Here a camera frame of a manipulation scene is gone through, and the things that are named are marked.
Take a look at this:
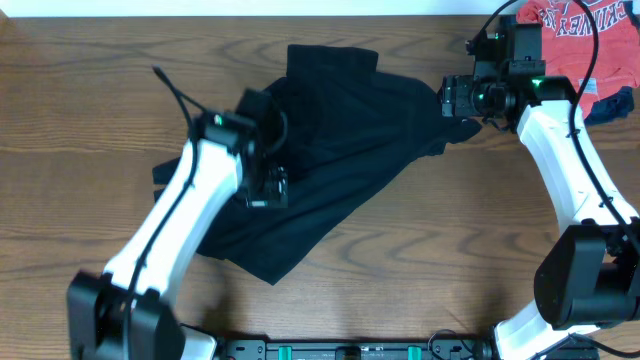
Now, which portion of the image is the red printed t-shirt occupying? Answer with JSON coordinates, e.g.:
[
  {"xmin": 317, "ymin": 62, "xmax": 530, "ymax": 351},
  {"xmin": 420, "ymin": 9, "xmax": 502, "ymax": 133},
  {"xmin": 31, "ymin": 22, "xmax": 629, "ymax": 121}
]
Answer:
[{"xmin": 515, "ymin": 0, "xmax": 640, "ymax": 119}]

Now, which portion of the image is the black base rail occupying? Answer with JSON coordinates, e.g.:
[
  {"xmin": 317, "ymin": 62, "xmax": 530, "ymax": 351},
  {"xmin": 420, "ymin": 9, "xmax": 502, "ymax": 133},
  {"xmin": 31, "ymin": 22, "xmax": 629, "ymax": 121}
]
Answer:
[{"xmin": 214, "ymin": 337, "xmax": 596, "ymax": 360}]

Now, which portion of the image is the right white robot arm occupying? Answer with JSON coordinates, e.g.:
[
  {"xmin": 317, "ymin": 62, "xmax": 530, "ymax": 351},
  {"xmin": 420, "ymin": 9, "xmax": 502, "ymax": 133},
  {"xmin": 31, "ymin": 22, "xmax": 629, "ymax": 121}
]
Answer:
[{"xmin": 440, "ymin": 20, "xmax": 639, "ymax": 359}]

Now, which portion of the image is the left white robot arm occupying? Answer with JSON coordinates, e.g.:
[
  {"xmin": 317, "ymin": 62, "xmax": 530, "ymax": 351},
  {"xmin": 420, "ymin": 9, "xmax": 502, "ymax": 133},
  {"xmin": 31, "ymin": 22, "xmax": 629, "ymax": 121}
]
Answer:
[{"xmin": 67, "ymin": 90, "xmax": 288, "ymax": 359}]

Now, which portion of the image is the black t-shirt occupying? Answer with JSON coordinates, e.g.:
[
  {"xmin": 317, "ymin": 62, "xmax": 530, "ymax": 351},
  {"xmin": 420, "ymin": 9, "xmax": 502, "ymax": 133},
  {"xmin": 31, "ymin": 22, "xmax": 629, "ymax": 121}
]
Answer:
[{"xmin": 151, "ymin": 43, "xmax": 484, "ymax": 286}]

